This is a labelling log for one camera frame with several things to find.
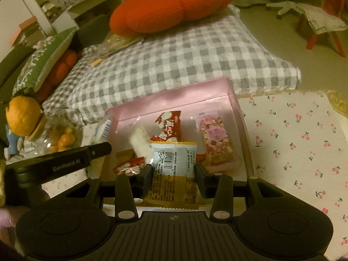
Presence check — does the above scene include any orange white barcode snack packet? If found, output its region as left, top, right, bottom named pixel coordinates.
left=144, top=141, right=199, bottom=210

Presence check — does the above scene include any white cream cake packet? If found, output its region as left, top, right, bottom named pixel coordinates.
left=129, top=124, right=153, bottom=164

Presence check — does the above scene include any red small snack packet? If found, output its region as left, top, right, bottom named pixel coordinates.
left=113, top=149, right=145, bottom=176

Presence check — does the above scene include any pink nougat bar packet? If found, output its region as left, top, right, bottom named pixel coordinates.
left=195, top=110, right=237, bottom=173

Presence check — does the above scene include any blue monkey plush toy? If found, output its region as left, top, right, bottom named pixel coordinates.
left=4, top=125, right=24, bottom=160

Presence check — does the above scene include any glass jar with kumquats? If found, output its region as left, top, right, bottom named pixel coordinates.
left=21, top=114, right=82, bottom=157

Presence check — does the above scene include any large orange citrus fruit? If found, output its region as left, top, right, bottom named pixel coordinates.
left=5, top=95, right=41, bottom=137

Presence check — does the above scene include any white blue milk snack packet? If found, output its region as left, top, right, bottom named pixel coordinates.
left=89, top=119, right=112, bottom=145

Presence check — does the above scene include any silver box with pink inside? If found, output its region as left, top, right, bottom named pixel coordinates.
left=101, top=76, right=256, bottom=183

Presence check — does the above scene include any red white candy packet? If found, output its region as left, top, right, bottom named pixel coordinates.
left=151, top=111, right=182, bottom=142

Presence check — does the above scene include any cherry print tablecloth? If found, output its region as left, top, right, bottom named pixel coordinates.
left=40, top=91, right=348, bottom=259

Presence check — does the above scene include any green patterned pillow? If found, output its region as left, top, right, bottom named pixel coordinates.
left=12, top=27, right=77, bottom=96

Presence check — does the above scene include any grey checked quilt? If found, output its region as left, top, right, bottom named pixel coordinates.
left=43, top=13, right=301, bottom=125

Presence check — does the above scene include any dark green sofa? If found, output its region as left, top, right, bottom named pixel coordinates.
left=0, top=13, right=112, bottom=147

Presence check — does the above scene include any red round cushion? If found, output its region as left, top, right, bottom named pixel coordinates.
left=109, top=0, right=233, bottom=37

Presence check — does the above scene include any red child chair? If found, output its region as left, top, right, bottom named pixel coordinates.
left=296, top=0, right=347, bottom=58

